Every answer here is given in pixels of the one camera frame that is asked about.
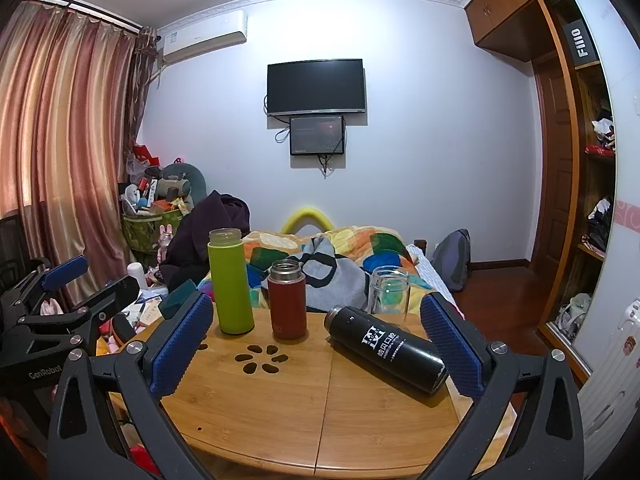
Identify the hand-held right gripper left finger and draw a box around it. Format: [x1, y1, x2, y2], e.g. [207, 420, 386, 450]
[47, 280, 216, 480]

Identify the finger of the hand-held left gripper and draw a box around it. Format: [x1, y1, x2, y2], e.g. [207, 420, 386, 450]
[0, 255, 90, 333]
[0, 274, 142, 358]

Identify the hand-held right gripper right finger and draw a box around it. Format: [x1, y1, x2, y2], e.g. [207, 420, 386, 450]
[419, 291, 586, 480]

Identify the black thermos cup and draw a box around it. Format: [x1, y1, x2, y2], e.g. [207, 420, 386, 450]
[324, 305, 448, 395]

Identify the green thermos cup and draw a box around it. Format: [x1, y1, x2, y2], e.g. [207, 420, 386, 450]
[207, 228, 256, 336]

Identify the clear glass cup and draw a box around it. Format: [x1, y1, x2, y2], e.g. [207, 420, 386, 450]
[367, 266, 412, 318]

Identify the red thermos cup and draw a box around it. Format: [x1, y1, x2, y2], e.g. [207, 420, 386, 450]
[266, 260, 308, 341]

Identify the black mesh chair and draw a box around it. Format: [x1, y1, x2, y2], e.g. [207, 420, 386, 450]
[0, 212, 51, 286]

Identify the green basket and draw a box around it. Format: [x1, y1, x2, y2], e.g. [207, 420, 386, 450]
[121, 208, 193, 253]

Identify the grey backpack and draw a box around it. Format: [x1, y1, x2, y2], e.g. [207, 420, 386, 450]
[431, 229, 472, 292]

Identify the dark purple jacket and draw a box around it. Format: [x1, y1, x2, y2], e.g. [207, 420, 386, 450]
[159, 190, 251, 293]

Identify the pale green bag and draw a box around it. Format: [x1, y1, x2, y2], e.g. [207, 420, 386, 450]
[557, 292, 592, 341]

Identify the colourful patchwork blanket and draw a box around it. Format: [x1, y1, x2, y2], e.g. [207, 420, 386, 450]
[200, 227, 436, 311]

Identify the grey and black garment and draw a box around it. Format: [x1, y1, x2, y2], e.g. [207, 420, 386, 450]
[272, 236, 373, 313]

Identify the grey-green plush toy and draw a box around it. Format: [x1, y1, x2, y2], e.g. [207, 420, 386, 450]
[155, 162, 208, 201]

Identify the pink striped curtain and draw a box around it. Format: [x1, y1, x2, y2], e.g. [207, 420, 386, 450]
[0, 0, 151, 306]

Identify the red bag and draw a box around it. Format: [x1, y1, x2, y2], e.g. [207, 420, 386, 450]
[132, 144, 161, 168]

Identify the yellow foam arch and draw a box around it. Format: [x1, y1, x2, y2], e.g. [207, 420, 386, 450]
[280, 206, 335, 236]

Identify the wooden wardrobe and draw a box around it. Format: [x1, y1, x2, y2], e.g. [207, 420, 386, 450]
[462, 0, 621, 376]

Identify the small black monitor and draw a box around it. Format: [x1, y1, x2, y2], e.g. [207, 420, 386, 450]
[289, 115, 346, 156]

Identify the white air conditioner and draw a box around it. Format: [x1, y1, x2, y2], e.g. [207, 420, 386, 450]
[156, 10, 249, 66]

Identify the black sign box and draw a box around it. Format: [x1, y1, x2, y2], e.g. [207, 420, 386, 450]
[562, 16, 601, 70]

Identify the wall-mounted black television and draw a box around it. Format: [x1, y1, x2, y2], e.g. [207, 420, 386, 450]
[266, 58, 367, 117]

